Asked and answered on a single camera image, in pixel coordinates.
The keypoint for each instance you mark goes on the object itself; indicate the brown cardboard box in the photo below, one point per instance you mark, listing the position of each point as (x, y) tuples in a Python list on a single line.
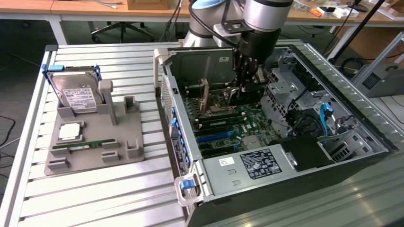
[(395, 11)]

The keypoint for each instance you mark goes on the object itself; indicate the grey power supply unit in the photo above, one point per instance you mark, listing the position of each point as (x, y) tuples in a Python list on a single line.
[(227, 175)]

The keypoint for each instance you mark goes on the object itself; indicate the black round stand base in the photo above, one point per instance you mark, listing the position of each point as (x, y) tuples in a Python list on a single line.
[(360, 7)]

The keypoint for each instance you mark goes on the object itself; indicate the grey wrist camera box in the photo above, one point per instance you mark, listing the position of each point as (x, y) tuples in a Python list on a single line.
[(227, 35)]

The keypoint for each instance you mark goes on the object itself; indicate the grey metal cabinet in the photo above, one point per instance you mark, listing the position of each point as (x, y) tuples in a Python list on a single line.
[(388, 80)]

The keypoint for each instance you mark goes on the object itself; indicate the grey metal disk bay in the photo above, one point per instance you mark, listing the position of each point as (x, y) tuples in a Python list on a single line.
[(280, 89)]

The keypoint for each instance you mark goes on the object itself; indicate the small orange object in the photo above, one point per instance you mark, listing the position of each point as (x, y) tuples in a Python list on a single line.
[(315, 11)]

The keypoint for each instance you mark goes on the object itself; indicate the silver CPU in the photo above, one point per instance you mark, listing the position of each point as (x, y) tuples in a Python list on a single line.
[(69, 131)]

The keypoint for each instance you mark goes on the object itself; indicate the open black PC case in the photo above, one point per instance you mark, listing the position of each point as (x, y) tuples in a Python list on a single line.
[(284, 189)]

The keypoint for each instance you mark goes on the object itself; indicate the grey parts rack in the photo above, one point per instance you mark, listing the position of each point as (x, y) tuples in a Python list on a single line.
[(91, 132)]

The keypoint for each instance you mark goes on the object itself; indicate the silver hard disk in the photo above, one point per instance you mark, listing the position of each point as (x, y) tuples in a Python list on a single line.
[(79, 94)]

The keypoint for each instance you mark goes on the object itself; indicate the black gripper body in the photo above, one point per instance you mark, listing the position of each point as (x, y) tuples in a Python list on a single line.
[(259, 45)]

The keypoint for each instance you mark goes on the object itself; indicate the wooden desk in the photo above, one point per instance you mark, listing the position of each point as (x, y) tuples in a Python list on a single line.
[(300, 15), (31, 6)]

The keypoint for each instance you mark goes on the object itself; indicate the green RAM stick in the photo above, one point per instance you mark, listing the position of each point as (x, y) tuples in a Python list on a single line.
[(85, 144)]

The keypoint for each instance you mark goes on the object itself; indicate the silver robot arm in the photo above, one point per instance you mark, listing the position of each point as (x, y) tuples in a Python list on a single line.
[(268, 14)]

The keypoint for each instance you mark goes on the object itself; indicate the black RAM stick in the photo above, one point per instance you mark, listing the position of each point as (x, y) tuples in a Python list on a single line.
[(220, 123)]

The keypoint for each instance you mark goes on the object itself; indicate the green motherboard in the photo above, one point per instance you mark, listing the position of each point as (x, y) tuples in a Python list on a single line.
[(249, 118)]

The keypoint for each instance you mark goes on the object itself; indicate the white box with black top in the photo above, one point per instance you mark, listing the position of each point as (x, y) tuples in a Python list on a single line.
[(340, 13)]

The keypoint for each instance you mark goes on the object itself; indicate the wooden box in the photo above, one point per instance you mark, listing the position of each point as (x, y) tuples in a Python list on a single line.
[(148, 4)]

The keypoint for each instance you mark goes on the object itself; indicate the blue expansion slot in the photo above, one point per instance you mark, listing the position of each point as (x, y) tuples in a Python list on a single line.
[(212, 137)]

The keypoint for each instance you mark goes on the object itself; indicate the black office chair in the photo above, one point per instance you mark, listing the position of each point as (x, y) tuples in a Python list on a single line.
[(121, 28)]

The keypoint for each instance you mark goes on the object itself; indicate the hard drive in blue caddy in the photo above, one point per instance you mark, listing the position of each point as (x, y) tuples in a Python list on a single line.
[(55, 68)]

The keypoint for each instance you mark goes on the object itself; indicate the CPU socket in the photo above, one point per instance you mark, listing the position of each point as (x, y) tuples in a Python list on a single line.
[(220, 110)]

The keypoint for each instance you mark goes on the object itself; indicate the graphics card with metal bracket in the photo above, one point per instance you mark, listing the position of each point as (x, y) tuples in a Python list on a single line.
[(245, 99)]

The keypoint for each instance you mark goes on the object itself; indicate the black tripod pole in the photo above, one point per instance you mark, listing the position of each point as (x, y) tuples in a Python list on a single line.
[(356, 29)]

